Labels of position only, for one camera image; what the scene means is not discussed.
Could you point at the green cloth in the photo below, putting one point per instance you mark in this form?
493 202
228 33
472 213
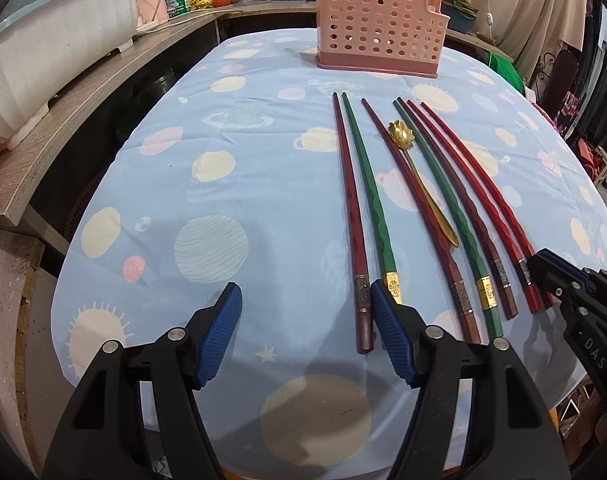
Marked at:
506 67

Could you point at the green chopstick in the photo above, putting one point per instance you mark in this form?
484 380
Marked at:
371 200
435 185

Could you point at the pink perforated utensil basket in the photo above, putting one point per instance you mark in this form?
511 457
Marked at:
373 67

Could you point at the gold flower spoon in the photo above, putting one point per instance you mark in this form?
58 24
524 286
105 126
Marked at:
401 133

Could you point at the white tub with blue rim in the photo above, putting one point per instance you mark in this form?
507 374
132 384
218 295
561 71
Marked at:
58 60

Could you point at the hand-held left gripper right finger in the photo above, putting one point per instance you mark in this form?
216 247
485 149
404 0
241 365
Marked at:
391 330

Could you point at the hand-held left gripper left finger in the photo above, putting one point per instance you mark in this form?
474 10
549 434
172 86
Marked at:
218 330

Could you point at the yellow packet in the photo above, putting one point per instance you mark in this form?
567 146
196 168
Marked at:
199 0

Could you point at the wooden stool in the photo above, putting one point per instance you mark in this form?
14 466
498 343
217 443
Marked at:
596 160

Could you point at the rack of hanging clothes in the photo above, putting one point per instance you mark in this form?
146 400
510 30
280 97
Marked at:
606 85

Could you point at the pink floral cloth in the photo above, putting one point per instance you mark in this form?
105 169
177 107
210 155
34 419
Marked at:
558 110

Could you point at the blue planter with plant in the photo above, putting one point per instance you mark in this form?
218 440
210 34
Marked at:
458 15

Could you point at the blue planet print tablecloth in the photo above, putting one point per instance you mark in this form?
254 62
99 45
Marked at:
233 160

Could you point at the green carton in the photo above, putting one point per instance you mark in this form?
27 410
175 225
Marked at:
176 2

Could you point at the red chopstick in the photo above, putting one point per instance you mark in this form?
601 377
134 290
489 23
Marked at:
418 210
454 185
351 210
478 182

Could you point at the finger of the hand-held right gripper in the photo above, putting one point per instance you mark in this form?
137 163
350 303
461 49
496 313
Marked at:
563 265
558 282

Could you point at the beige curtain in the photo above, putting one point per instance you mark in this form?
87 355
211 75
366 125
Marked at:
533 5

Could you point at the dark metal chair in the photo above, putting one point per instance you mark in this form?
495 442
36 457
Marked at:
563 75

